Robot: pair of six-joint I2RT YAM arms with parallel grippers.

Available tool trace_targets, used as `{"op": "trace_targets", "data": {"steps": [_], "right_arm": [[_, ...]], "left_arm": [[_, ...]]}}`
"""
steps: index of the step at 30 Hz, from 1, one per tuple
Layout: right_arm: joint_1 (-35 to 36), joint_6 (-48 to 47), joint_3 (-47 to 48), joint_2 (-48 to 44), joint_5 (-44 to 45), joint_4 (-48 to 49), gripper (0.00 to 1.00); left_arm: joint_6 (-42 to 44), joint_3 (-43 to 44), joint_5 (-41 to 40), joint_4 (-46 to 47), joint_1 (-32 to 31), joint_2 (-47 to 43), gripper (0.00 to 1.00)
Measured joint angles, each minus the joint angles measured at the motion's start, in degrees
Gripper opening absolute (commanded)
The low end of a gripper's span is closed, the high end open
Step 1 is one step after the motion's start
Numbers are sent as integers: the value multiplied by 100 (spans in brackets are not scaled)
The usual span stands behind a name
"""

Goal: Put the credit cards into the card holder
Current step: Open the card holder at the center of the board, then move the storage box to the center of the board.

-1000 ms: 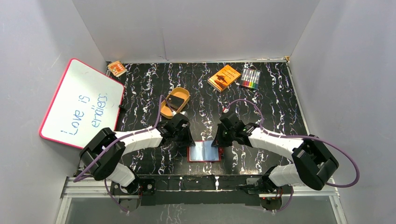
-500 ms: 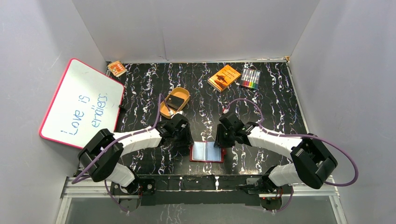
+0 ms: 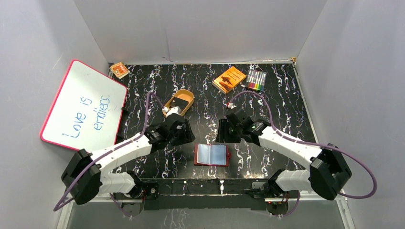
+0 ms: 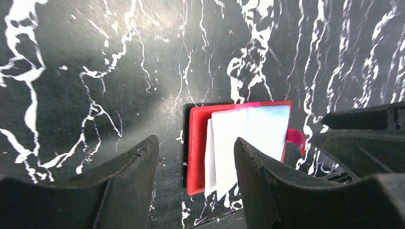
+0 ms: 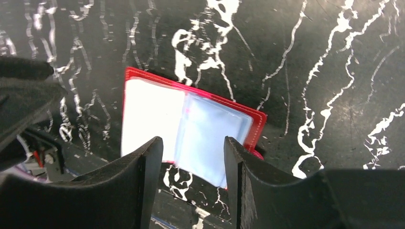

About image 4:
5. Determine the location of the red card holder wallet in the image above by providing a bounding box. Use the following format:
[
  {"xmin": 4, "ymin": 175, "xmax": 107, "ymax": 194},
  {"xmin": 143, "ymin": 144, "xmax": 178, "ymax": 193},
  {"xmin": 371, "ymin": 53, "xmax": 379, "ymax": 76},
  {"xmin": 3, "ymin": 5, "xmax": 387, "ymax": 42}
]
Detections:
[{"xmin": 186, "ymin": 101, "xmax": 306, "ymax": 199}]

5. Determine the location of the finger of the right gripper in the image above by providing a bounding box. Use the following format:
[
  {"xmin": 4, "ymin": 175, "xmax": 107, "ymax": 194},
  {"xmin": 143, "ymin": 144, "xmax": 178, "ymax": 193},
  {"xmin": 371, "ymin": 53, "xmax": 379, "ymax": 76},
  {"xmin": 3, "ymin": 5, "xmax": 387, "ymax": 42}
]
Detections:
[{"xmin": 311, "ymin": 102, "xmax": 405, "ymax": 180}]

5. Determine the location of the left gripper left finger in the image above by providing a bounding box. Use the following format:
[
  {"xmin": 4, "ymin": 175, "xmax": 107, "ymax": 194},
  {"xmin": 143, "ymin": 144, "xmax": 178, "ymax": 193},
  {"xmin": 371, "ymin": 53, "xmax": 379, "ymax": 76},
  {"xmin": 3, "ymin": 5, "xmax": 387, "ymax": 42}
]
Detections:
[{"xmin": 0, "ymin": 135, "xmax": 159, "ymax": 229}]

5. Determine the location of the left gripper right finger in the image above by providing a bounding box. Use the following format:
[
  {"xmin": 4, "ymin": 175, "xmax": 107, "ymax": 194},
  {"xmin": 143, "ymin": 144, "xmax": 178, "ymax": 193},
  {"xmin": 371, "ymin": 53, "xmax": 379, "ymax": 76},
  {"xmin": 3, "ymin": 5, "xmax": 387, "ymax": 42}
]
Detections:
[{"xmin": 234, "ymin": 138, "xmax": 405, "ymax": 229}]

